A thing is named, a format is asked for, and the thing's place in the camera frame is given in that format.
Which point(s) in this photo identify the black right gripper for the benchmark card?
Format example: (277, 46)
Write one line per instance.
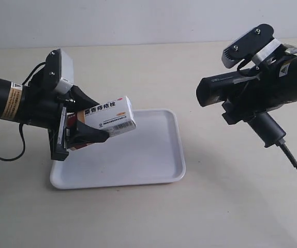
(246, 93)

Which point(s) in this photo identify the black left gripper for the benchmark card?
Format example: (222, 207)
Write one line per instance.
(45, 110)

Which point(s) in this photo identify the black handheld barcode scanner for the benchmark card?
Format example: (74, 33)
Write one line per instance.
(269, 131)

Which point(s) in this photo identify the white and red medicine box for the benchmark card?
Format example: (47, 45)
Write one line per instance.
(116, 117)

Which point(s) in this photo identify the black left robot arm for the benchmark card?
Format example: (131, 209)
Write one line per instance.
(12, 97)

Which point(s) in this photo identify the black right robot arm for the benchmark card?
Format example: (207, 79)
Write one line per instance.
(288, 74)

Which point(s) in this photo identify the white plastic tray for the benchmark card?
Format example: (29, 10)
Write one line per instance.
(150, 154)

